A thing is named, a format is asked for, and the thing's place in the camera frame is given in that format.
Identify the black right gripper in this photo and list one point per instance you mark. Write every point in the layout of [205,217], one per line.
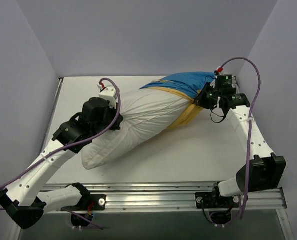
[201,99]

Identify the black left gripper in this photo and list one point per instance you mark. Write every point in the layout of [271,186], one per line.
[114,119]

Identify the blue Pikachu pillowcase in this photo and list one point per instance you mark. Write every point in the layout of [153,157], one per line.
[186,86]

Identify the white pillow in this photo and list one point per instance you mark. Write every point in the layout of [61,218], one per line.
[146,113]

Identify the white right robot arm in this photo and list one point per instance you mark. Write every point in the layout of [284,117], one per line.
[263,169]

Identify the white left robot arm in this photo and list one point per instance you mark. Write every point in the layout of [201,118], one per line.
[23,198]

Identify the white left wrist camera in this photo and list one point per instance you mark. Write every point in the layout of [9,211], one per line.
[109,93]

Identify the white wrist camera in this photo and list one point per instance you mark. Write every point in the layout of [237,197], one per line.
[109,93]
[218,71]

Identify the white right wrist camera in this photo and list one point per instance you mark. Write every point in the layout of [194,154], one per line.
[218,71]

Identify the aluminium left side rail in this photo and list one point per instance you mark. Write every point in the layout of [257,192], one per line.
[57,94]

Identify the aluminium rail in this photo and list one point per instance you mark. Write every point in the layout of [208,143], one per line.
[242,119]
[57,94]

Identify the aluminium right side rail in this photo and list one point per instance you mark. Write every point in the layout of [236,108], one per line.
[242,119]

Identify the aluminium front rail frame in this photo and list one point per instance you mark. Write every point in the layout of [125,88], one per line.
[138,197]

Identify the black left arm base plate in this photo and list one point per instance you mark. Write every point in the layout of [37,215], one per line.
[93,202]

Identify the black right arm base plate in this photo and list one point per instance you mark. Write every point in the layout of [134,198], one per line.
[208,200]

